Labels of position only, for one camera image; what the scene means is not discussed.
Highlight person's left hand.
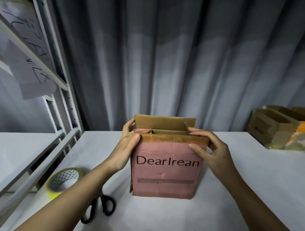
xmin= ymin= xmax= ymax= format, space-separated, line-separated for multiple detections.
xmin=103 ymin=117 xmax=142 ymax=174

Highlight person's right hand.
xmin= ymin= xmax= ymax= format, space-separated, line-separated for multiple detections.
xmin=187 ymin=126 xmax=238 ymax=186

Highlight pink lettered cardboard box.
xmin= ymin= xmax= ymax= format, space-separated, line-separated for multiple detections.
xmin=129 ymin=114 xmax=211 ymax=200

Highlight black scissors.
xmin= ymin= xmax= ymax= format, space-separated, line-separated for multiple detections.
xmin=79 ymin=189 xmax=117 ymax=225

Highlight small brown labelled carton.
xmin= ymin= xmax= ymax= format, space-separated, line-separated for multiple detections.
xmin=246 ymin=108 xmax=301 ymax=150

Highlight yellow tape roll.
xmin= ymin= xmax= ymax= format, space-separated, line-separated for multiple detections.
xmin=45 ymin=167 xmax=85 ymax=201

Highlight printed brown cardboard box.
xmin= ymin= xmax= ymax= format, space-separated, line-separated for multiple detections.
xmin=266 ymin=105 xmax=305 ymax=122

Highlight person's right forearm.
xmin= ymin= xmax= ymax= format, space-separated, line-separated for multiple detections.
xmin=220 ymin=172 xmax=304 ymax=231

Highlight person's left forearm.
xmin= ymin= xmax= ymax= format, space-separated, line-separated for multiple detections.
xmin=14 ymin=164 xmax=116 ymax=231

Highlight white metal shelf rack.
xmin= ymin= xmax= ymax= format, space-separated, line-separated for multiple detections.
xmin=0 ymin=0 xmax=84 ymax=224

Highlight handwritten paper sheet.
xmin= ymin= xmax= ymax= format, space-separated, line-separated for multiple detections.
xmin=7 ymin=42 xmax=59 ymax=101
xmin=0 ymin=4 xmax=54 ymax=59

